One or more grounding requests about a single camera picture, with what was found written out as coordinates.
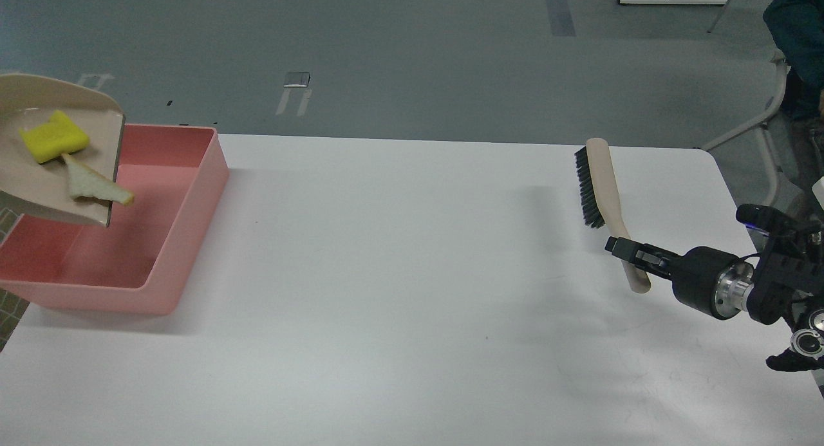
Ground yellow sponge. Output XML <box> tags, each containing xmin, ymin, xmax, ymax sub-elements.
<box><xmin>18</xmin><ymin>111</ymin><xmax>91</xmax><ymax>164</ymax></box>

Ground seated person in teal top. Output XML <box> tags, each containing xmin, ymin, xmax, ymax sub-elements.
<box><xmin>763</xmin><ymin>0</ymin><xmax>823</xmax><ymax>121</ymax></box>

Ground white chair frame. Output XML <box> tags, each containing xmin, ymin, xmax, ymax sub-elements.
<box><xmin>700</xmin><ymin>49</ymin><xmax>798</xmax><ymax>207</ymax></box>

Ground pink plastic bin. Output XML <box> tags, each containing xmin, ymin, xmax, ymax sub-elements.
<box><xmin>1</xmin><ymin>124</ymin><xmax>230</xmax><ymax>315</ymax></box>

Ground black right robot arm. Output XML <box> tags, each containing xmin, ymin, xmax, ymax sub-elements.
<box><xmin>605</xmin><ymin>205</ymin><xmax>822</xmax><ymax>372</ymax></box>

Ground silver floor plate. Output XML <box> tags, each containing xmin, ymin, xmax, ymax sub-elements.
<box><xmin>283</xmin><ymin>71</ymin><xmax>312</xmax><ymax>88</ymax></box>

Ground slice of white bread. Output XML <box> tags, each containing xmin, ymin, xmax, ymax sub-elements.
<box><xmin>60</xmin><ymin>153</ymin><xmax>135</xmax><ymax>206</ymax></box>

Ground beige plastic dustpan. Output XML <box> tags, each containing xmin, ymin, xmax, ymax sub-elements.
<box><xmin>1</xmin><ymin>73</ymin><xmax>135</xmax><ymax>228</ymax></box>

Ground beige hand brush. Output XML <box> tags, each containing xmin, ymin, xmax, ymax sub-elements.
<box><xmin>574</xmin><ymin>138</ymin><xmax>651</xmax><ymax>293</ymax></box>

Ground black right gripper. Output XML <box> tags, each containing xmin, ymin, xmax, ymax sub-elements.
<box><xmin>605</xmin><ymin>237</ymin><xmax>754</xmax><ymax>321</ymax></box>

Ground checked beige cloth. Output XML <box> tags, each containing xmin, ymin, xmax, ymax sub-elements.
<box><xmin>1</xmin><ymin>208</ymin><xmax>29</xmax><ymax>350</ymax></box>

